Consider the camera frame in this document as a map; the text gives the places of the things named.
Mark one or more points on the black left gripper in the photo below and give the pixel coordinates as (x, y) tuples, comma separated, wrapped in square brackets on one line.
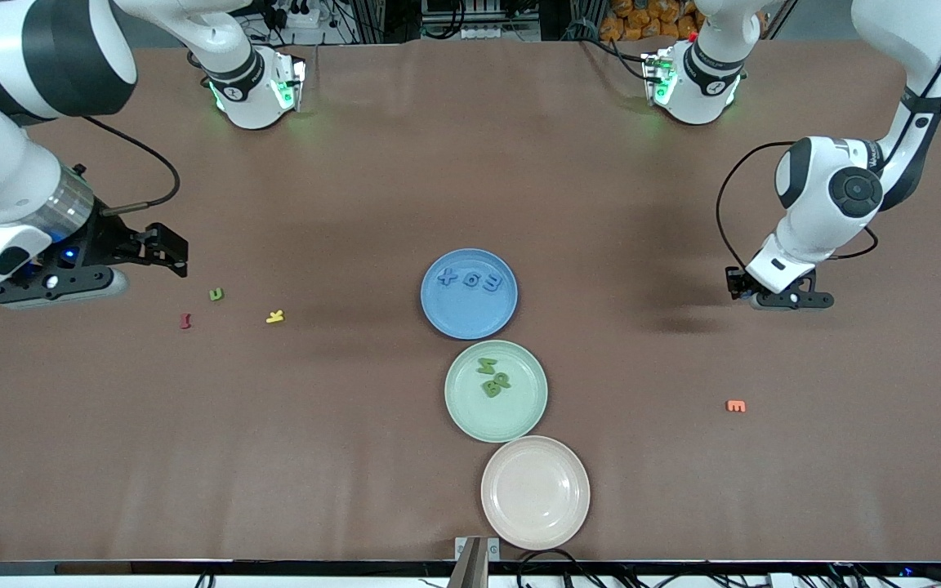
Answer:
[(736, 281)]

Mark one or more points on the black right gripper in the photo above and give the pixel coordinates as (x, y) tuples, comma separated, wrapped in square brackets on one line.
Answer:
[(108, 241)]

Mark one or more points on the blue foam letter E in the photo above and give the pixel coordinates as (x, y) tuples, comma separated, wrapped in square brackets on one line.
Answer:
[(498, 280)]

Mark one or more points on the green foam letter N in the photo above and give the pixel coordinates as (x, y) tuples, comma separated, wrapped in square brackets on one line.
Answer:
[(486, 365)]

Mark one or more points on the green foam letter B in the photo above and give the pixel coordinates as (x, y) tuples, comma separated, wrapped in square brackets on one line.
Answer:
[(490, 390)]

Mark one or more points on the blue foam letter X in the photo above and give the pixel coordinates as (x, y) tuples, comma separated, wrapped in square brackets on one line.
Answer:
[(448, 276)]

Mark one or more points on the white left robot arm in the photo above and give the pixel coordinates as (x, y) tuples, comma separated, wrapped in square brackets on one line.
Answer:
[(830, 192)]

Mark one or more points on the orange foam letter E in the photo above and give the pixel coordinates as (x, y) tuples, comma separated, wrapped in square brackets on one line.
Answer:
[(736, 407)]

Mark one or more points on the yellow foam letter K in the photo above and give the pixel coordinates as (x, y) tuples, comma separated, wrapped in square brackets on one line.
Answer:
[(274, 317)]

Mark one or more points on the green round plate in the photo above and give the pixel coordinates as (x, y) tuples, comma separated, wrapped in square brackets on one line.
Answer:
[(511, 420)]

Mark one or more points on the bag of orange fruits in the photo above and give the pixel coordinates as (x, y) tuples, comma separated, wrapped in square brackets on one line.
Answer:
[(650, 18)]

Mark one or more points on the beige round plate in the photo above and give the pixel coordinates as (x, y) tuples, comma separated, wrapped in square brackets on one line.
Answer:
[(536, 492)]

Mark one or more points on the blue round plate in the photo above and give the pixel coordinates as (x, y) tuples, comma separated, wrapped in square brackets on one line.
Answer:
[(462, 318)]

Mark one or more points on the white power strip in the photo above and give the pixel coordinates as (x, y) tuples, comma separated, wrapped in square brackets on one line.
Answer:
[(299, 16), (495, 33)]

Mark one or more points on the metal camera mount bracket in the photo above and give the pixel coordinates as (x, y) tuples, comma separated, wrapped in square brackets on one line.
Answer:
[(474, 563)]

